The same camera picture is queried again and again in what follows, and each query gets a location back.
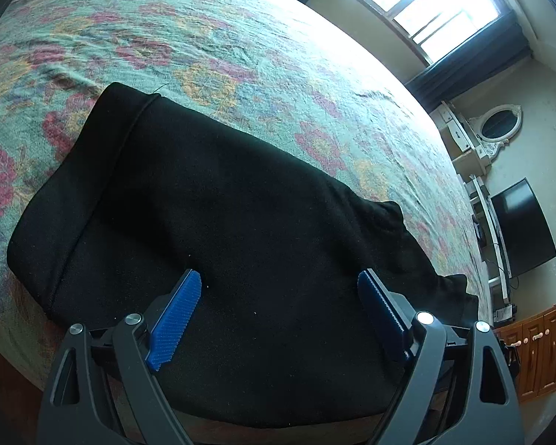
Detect black television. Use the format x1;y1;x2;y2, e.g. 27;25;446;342
490;177;556;278

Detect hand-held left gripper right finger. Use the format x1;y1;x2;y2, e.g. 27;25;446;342
357;269;525;445

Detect white television stand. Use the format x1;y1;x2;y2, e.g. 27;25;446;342
463;175;515;309

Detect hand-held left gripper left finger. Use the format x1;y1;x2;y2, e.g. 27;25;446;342
36;269;203;445

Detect cream dressing table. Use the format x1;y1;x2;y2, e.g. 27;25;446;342
428;101;489;181

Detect black pants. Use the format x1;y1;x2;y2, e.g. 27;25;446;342
8;82;480;429

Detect floral bedspread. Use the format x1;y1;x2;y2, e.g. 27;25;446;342
0;0;492;395

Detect brown wooden cabinet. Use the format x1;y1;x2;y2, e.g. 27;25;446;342
496;299;556;402

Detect white oval vanity mirror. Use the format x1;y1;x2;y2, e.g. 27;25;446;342
473;104;523;163

